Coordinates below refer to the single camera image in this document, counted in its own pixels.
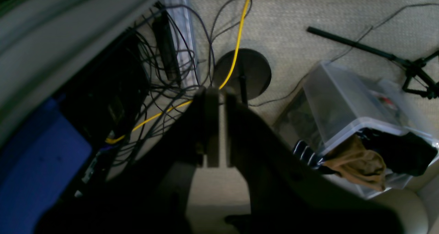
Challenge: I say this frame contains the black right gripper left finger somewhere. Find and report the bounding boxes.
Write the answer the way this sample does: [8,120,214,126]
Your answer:
[113,87,219,234]

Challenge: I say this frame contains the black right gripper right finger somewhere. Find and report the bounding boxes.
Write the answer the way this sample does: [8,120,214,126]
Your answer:
[225,93,337,234]

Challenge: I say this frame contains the brown cloth in bin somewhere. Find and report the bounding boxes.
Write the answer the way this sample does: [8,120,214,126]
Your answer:
[323,135,386,192]

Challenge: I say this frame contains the clear plastic storage bin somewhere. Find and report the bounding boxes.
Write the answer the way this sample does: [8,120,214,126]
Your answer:
[273,61,439,199]

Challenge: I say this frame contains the blue box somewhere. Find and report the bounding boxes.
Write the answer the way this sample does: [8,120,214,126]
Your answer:
[0,99,92,234]

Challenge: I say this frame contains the black cloth in bin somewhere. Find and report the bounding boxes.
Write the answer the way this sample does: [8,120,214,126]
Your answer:
[356,128,438,176]

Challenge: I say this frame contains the black round stand base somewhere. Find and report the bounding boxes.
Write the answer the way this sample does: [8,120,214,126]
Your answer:
[212,48,272,101]

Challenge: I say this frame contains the black tripod stand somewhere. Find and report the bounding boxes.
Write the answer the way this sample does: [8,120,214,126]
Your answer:
[306,26,439,99]

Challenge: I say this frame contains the black power strip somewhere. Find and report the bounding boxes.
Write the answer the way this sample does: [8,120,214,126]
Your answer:
[152,11,181,85]

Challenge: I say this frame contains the yellow cable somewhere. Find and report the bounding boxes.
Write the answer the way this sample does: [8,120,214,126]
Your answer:
[105,0,255,145]

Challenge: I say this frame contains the tangled black cables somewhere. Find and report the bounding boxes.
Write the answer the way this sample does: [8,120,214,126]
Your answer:
[103,0,252,169]

